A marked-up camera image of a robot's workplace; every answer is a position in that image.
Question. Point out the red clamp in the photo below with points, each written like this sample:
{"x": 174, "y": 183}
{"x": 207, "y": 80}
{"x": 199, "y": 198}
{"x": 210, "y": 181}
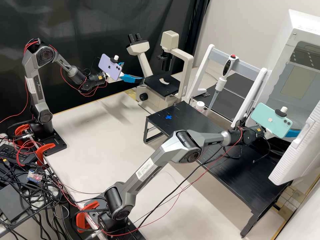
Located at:
{"x": 80, "y": 217}
{"x": 41, "y": 152}
{"x": 18, "y": 130}

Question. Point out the cream microscope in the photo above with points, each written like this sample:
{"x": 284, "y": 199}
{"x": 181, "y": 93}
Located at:
{"x": 152, "y": 97}

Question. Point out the black platform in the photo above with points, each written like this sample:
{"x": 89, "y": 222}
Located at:
{"x": 190, "y": 117}
{"x": 240, "y": 80}
{"x": 232, "y": 102}
{"x": 245, "y": 175}

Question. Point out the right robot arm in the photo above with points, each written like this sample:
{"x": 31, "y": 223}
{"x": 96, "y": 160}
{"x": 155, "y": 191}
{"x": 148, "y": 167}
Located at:
{"x": 180, "y": 147}

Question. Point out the wrist camera phone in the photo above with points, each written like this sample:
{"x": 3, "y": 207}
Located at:
{"x": 270, "y": 120}
{"x": 110, "y": 66}

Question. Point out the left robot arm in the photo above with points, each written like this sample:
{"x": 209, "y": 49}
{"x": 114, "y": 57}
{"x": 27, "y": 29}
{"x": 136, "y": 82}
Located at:
{"x": 37, "y": 82}

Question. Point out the white-capped bottle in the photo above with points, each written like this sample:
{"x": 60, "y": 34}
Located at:
{"x": 200, "y": 105}

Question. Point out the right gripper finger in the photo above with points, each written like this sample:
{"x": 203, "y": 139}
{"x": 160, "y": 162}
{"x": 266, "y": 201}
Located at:
{"x": 293, "y": 133}

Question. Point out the small circuit board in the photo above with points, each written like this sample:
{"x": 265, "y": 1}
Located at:
{"x": 33, "y": 176}

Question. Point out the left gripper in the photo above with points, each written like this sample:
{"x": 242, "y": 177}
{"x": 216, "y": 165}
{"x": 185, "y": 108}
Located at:
{"x": 122, "y": 75}

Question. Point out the incubator door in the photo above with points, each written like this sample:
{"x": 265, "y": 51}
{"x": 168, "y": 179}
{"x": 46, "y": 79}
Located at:
{"x": 295, "y": 160}

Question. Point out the black box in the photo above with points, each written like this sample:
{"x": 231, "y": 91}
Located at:
{"x": 12, "y": 202}

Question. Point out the left wrist camera phone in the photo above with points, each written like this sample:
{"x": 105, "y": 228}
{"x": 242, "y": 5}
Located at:
{"x": 110, "y": 66}

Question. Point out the white incubator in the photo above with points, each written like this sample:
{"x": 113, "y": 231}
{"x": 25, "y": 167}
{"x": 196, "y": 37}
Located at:
{"x": 287, "y": 25}

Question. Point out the black power adapter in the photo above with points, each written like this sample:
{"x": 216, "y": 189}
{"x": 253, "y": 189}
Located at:
{"x": 15, "y": 153}

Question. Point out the pipette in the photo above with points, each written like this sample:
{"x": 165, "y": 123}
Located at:
{"x": 228, "y": 65}

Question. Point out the right wrist camera phone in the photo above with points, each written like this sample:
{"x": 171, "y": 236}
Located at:
{"x": 270, "y": 120}

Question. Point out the white pipette stand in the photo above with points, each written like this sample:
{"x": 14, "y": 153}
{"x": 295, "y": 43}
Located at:
{"x": 203, "y": 65}

